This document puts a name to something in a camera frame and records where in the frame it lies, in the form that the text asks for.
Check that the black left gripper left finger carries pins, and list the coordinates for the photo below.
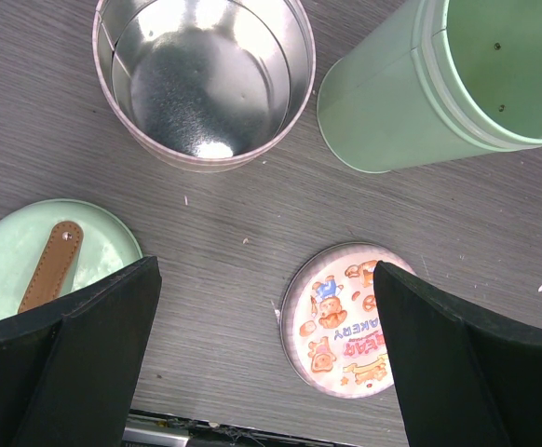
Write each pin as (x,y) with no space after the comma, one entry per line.
(69,368)

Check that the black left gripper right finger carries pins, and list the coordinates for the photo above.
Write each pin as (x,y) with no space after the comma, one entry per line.
(464,375)

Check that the tall green canister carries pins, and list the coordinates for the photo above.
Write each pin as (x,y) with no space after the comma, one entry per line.
(437,81)

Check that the round silver tin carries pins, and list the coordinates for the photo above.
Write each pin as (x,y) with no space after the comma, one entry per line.
(205,86)

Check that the green canister lid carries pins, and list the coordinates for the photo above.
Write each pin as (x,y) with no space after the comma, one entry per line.
(107,246)

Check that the round bakery tin lid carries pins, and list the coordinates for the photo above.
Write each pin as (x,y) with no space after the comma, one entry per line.
(329,324)

